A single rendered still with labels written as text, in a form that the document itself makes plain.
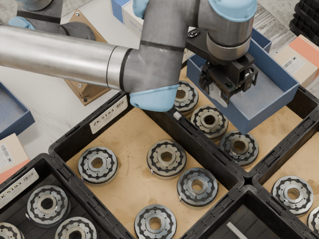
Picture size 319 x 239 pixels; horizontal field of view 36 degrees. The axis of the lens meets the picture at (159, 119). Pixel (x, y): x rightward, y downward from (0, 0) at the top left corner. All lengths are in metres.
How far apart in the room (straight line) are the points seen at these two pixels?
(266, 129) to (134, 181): 0.39
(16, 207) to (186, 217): 0.43
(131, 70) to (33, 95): 0.84
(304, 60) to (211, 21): 0.83
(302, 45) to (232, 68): 0.75
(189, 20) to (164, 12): 0.04
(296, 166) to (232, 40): 0.60
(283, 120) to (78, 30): 0.63
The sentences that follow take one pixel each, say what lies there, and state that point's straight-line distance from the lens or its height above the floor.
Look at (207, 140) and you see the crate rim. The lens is 1.21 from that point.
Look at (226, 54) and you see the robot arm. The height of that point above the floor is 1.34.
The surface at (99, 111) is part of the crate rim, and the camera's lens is 1.26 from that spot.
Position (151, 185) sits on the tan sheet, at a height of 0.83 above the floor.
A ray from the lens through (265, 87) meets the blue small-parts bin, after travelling 1.14.
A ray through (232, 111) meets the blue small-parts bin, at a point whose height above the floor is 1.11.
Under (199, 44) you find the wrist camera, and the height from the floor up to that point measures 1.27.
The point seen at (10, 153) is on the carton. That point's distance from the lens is 1.43.
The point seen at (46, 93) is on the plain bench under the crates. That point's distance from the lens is 1.59.
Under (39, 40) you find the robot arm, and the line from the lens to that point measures 0.86.
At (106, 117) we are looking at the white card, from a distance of 1.29.
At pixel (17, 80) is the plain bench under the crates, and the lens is 1.64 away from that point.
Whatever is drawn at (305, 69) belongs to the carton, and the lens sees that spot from 1.56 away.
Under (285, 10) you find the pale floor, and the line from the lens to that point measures 2.74.
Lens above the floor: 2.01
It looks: 61 degrees down
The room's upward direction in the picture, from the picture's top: 2 degrees counter-clockwise
